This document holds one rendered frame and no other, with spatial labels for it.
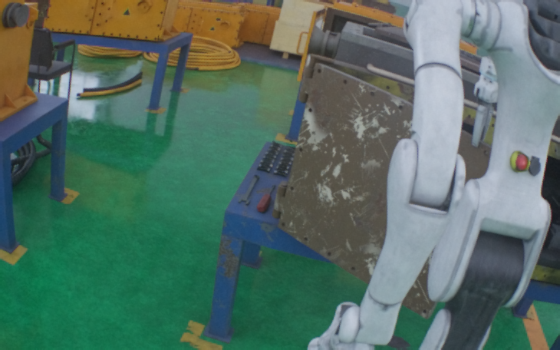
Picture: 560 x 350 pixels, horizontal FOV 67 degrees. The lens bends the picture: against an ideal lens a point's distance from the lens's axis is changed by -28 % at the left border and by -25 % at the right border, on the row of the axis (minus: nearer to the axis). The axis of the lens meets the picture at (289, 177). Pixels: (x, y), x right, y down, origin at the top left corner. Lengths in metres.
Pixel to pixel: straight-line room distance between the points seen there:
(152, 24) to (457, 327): 4.12
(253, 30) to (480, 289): 7.76
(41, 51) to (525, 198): 3.87
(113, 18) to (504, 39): 4.31
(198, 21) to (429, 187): 7.35
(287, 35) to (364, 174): 6.16
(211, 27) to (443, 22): 7.16
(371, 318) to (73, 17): 4.64
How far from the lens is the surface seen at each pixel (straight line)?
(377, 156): 1.55
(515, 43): 0.84
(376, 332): 0.83
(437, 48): 0.75
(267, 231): 1.95
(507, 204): 0.90
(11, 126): 2.59
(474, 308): 0.96
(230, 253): 2.02
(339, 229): 1.68
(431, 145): 0.68
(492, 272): 0.93
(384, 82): 1.70
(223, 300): 2.16
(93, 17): 5.01
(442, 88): 0.70
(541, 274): 2.13
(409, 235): 0.69
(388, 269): 0.73
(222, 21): 7.81
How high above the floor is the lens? 1.54
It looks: 23 degrees down
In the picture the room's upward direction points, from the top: 13 degrees clockwise
